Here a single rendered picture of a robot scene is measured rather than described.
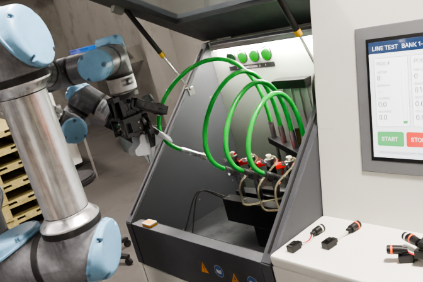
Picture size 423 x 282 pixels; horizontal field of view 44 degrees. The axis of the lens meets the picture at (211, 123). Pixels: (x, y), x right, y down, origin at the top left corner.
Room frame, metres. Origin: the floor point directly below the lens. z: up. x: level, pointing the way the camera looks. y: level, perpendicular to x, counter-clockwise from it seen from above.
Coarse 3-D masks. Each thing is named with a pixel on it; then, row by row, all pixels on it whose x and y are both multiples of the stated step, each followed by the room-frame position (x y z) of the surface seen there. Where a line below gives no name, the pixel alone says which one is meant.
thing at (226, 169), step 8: (232, 72) 1.54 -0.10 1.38; (240, 72) 1.55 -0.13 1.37; (248, 72) 1.57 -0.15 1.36; (224, 80) 1.51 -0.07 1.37; (264, 88) 1.61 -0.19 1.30; (216, 96) 1.48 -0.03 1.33; (208, 104) 1.47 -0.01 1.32; (272, 104) 1.62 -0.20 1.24; (208, 112) 1.45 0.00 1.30; (208, 120) 1.45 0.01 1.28; (280, 120) 1.62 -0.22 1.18; (280, 128) 1.62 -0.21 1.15; (280, 136) 1.63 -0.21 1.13; (208, 152) 1.43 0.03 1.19; (208, 160) 1.43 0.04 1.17; (224, 168) 1.45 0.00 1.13; (232, 168) 1.48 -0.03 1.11; (240, 176) 1.49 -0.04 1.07
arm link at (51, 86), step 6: (54, 60) 1.30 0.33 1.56; (60, 60) 1.30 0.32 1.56; (48, 66) 1.24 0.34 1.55; (54, 66) 1.27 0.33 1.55; (60, 66) 1.29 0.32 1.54; (54, 72) 1.26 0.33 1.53; (60, 72) 1.29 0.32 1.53; (66, 72) 1.28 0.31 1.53; (48, 78) 1.24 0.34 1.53; (54, 78) 1.26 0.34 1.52; (60, 78) 1.29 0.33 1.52; (66, 78) 1.29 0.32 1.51; (48, 84) 1.26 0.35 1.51; (54, 84) 1.28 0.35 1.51; (60, 84) 1.30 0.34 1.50; (66, 84) 1.30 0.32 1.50; (72, 84) 1.30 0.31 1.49; (48, 90) 1.32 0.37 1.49; (54, 90) 1.32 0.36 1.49
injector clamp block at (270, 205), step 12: (252, 192) 1.58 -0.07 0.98; (228, 204) 1.58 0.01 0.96; (240, 204) 1.53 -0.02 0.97; (264, 204) 1.46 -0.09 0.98; (228, 216) 1.59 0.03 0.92; (240, 216) 1.55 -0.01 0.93; (252, 216) 1.50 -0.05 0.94; (264, 216) 1.46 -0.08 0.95; (264, 228) 1.47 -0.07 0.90; (264, 240) 1.48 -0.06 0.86
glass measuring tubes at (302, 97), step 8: (280, 80) 1.71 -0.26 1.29; (288, 80) 1.67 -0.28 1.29; (296, 80) 1.65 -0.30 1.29; (304, 80) 1.62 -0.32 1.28; (280, 88) 1.71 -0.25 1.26; (288, 88) 1.68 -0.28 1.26; (296, 88) 1.67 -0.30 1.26; (304, 88) 1.64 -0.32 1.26; (296, 96) 1.67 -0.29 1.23; (304, 96) 1.64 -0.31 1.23; (288, 104) 1.73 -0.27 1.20; (296, 104) 1.70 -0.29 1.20; (304, 104) 1.68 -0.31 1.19; (312, 104) 1.65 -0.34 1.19; (288, 112) 1.74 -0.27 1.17; (304, 112) 1.67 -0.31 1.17; (304, 120) 1.67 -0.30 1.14; (296, 128) 1.69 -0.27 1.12; (304, 128) 1.67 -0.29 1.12; (288, 136) 1.73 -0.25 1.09; (296, 136) 1.70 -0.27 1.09
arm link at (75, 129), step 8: (56, 112) 1.47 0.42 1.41; (64, 112) 1.49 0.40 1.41; (64, 120) 1.47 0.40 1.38; (72, 120) 1.46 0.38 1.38; (80, 120) 1.47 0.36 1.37; (64, 128) 1.45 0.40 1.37; (72, 128) 1.45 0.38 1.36; (80, 128) 1.46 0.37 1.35; (64, 136) 1.45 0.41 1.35; (72, 136) 1.45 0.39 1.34; (80, 136) 1.46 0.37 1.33
